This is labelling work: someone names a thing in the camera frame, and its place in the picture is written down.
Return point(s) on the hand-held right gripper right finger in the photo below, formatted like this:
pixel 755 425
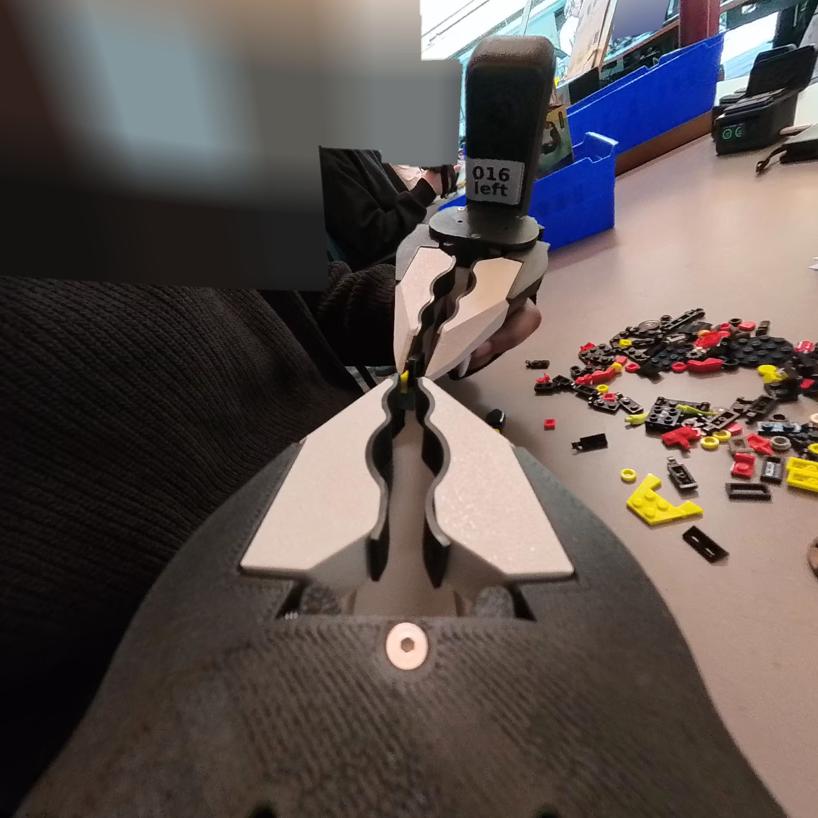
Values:
pixel 498 517

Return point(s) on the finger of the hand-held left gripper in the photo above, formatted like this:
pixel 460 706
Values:
pixel 412 287
pixel 485 287

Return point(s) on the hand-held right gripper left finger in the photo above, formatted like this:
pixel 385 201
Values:
pixel 319 511

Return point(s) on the long black red yellow lego assembly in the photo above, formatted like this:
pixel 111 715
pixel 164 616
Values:
pixel 497 420

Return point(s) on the pile of lego pieces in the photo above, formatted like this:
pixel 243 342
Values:
pixel 760 351

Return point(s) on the person's left forearm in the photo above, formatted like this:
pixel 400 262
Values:
pixel 364 307

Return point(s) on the black lego clip piece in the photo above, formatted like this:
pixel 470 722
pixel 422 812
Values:
pixel 591 442

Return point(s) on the yellow wedge lego plate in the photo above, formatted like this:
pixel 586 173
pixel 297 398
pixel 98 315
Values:
pixel 658 502

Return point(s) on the black rectangular lego tile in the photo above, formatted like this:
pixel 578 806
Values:
pixel 705 544

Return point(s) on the dark round lego plate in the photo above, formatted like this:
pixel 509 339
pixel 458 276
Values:
pixel 813 556

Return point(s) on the person's left hand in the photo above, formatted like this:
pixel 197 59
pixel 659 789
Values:
pixel 517 329

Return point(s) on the cardboard box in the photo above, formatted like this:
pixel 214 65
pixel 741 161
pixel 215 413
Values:
pixel 556 140

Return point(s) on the black charger box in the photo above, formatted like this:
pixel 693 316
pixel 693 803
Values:
pixel 754 108

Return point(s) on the black power adapter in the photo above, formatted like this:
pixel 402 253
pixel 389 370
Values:
pixel 799 150

